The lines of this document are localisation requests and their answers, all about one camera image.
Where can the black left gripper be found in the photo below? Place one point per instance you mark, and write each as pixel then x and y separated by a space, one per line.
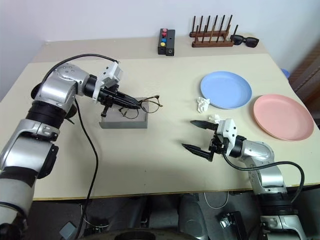
pixel 108 96

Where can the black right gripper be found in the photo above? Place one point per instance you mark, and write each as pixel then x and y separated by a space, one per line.
pixel 219 143

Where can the thin-rimmed clear glasses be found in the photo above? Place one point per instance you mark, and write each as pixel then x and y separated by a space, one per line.
pixel 150 106

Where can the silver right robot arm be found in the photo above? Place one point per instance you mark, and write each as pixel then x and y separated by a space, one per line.
pixel 262 160

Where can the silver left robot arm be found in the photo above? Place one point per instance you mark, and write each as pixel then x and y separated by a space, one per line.
pixel 55 90

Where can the grey glasses case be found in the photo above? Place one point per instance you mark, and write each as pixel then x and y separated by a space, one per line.
pixel 125 123

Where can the crumpled white paper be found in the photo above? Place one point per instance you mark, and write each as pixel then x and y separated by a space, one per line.
pixel 203 104
pixel 215 118

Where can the blue plate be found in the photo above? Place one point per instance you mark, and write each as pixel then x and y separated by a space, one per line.
pixel 225 90

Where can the black box with coloured buttons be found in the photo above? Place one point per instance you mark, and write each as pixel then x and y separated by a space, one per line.
pixel 162 41

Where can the plain black box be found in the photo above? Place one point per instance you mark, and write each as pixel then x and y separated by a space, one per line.
pixel 170 42

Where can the grey rounded shape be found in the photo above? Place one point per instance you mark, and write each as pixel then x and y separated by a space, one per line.
pixel 191 217

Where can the pink plate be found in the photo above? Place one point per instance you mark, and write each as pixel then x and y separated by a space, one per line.
pixel 282 116

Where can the black and silver device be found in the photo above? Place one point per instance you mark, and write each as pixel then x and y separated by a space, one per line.
pixel 231 223

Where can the wooden peg rack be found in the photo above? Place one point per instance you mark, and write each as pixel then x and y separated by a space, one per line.
pixel 212 42

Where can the black sunglasses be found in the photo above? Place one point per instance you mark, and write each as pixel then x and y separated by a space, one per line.
pixel 246 41

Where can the blue round object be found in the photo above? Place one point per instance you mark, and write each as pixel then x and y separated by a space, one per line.
pixel 285 73

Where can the grey foot pedal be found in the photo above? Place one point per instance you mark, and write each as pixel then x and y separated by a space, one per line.
pixel 67 230

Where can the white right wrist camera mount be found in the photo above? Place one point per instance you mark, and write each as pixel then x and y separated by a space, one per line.
pixel 227 130

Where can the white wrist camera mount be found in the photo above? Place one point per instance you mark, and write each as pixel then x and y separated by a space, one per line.
pixel 110 73
pixel 227 130

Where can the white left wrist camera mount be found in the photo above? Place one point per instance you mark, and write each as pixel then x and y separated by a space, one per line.
pixel 110 73

